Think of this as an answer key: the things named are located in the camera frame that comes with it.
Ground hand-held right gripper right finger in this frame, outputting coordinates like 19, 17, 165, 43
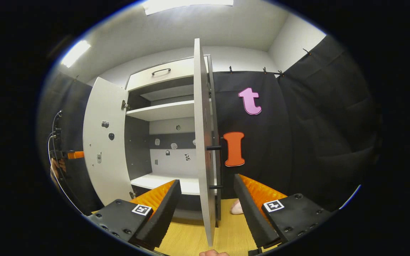
234, 174, 333, 249

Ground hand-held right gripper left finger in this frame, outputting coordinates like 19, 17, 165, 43
88, 179, 182, 250

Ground white door with camera sticker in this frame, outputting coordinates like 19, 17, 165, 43
83, 76, 136, 207

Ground black door handle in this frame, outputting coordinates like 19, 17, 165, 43
206, 144, 224, 190

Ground white door with headphone sticker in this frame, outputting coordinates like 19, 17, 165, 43
193, 38, 220, 246

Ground white double-door shoe cabinet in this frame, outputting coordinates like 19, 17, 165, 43
121, 54, 223, 228

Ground white cabinet shelf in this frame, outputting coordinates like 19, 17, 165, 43
126, 100, 195, 122
130, 173, 201, 196

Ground beige smiling-face plush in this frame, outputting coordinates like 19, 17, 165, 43
230, 198, 244, 215

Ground short ceiling light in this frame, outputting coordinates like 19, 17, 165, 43
61, 40, 91, 68

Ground black backdrop cloth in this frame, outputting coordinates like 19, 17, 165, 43
38, 36, 382, 214

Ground long ceiling light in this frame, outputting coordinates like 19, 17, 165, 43
143, 0, 234, 15

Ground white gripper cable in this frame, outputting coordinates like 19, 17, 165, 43
47, 132, 57, 167

